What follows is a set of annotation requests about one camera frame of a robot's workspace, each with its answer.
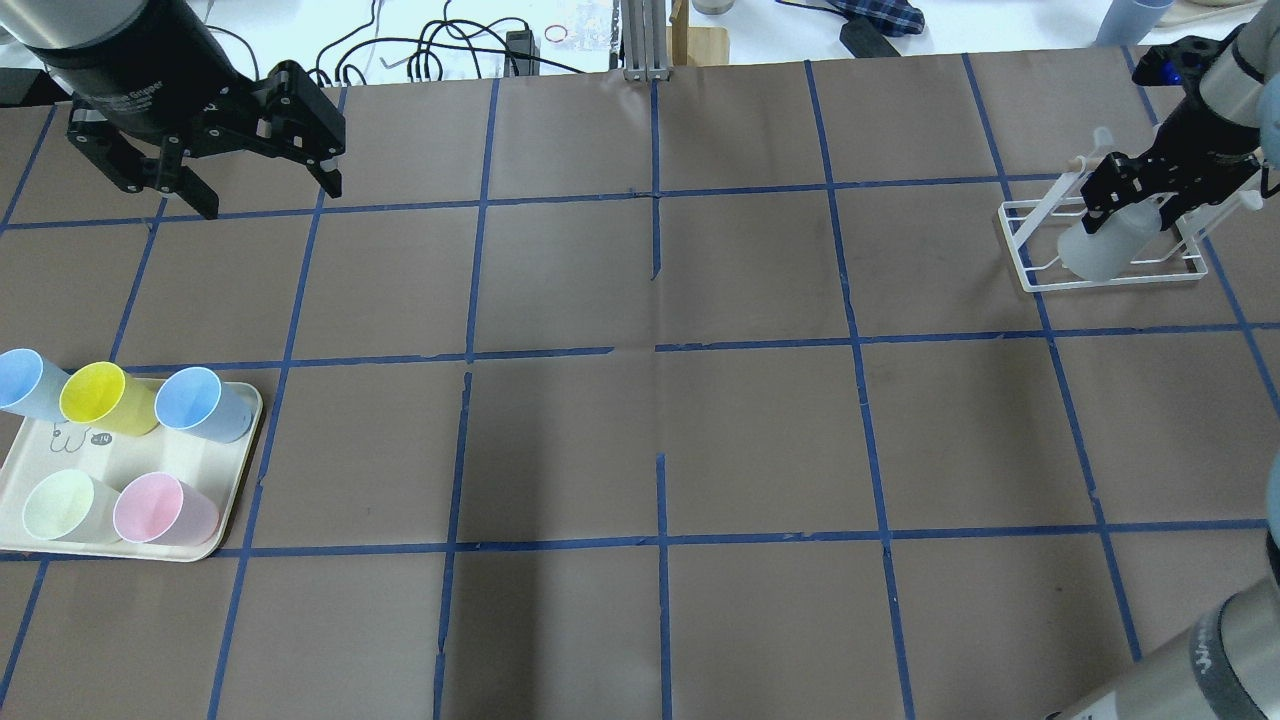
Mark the black power adapter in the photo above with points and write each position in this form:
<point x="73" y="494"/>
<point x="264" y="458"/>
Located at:
<point x="522" y="54"/>

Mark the wooden mug tree stand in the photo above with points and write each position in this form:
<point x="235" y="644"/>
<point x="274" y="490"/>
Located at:
<point x="694" y="46"/>

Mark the pale green plastic cup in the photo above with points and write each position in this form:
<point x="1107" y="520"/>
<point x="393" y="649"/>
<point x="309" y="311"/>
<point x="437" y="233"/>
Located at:
<point x="71" y="506"/>

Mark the white frosted plastic cup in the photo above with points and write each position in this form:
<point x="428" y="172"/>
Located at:
<point x="1106" y="255"/>

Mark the pink plastic cup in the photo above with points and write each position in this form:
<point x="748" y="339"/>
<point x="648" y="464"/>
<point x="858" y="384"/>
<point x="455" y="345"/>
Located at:
<point x="158" y="508"/>

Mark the black phone on table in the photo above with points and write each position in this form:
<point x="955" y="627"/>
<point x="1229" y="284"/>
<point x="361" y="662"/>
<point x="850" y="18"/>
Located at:
<point x="864" y="41"/>

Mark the blue cup at tray edge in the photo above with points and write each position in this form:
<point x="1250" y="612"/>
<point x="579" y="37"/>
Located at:
<point x="31" y="385"/>

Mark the aluminium frame post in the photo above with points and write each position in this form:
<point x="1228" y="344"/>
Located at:
<point x="643" y="50"/>

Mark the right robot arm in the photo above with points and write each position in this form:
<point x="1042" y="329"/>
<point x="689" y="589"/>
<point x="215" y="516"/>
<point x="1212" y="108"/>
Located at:
<point x="1224" y="665"/>

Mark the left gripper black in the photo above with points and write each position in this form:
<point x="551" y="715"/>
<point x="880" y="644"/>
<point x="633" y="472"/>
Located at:
<point x="150" y="88"/>

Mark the beige plastic tray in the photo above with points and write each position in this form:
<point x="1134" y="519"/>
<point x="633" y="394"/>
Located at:
<point x="36" y="448"/>

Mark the blue cup on side table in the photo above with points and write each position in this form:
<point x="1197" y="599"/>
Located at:
<point x="1127" y="22"/>

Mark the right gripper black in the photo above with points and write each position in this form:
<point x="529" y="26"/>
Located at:
<point x="1193" y="130"/>

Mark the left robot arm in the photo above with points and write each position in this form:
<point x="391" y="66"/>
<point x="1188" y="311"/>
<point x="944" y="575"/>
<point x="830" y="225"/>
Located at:
<point x="152" y="88"/>

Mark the blue cup on tray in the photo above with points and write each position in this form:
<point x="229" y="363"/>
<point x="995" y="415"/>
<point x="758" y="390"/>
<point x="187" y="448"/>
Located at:
<point x="196" y="401"/>

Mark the yellow plastic cup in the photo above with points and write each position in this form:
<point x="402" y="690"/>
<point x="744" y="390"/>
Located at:
<point x="104" y="396"/>

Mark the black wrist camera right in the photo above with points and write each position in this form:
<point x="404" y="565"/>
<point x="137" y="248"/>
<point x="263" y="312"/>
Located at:
<point x="1183" y="63"/>

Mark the folded blue plaid umbrella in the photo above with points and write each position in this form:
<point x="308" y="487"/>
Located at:
<point x="891" y="18"/>

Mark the white wire cup rack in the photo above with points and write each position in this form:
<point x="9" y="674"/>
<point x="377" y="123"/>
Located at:
<point x="1051" y="250"/>

